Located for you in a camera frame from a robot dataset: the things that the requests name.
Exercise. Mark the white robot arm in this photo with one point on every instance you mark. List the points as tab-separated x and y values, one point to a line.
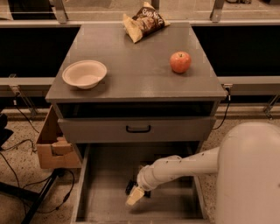
247	165

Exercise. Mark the grey drawer cabinet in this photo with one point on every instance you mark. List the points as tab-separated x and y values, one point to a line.
159	95

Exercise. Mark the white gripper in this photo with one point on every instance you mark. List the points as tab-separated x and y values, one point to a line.
144	181

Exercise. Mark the black drawer handle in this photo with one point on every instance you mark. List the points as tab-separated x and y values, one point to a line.
138	130

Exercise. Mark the brown chip bag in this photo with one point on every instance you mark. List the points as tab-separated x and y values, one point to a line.
144	23

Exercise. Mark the closed grey drawer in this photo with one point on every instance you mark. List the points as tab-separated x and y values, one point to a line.
85	130

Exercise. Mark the white paper bowl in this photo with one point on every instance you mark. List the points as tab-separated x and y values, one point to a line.
84	74

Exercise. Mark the dark blue rxbar wrapper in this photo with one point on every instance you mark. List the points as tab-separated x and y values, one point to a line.
131	184

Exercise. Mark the open grey lower drawer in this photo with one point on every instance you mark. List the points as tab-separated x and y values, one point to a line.
108	168

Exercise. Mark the red apple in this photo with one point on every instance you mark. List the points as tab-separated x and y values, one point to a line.
180	62

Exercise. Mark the black tripod stand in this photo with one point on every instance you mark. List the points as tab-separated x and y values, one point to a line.
36	198

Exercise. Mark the cardboard box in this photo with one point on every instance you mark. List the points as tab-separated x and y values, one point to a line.
54	151

